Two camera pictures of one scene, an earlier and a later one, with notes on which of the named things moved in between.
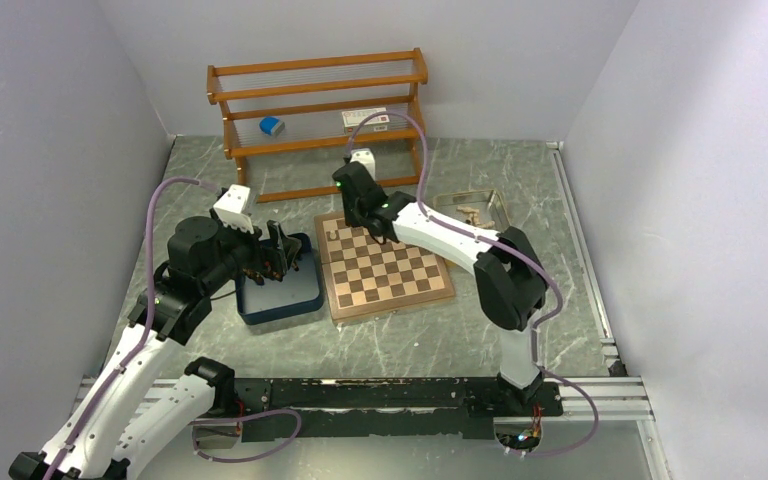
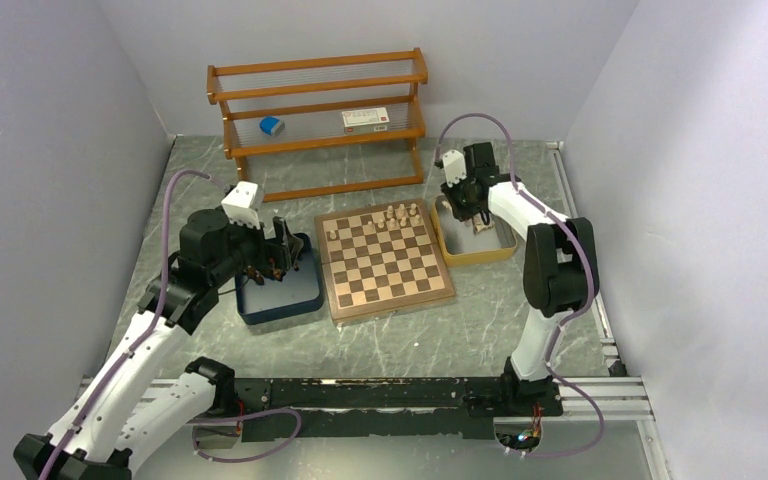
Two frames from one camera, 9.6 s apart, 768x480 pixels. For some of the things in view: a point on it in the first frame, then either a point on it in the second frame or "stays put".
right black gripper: x=349 y=217 → x=459 y=212
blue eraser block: x=271 y=126 stays put
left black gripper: x=279 y=257 stays put
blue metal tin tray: x=299 y=290 stays put
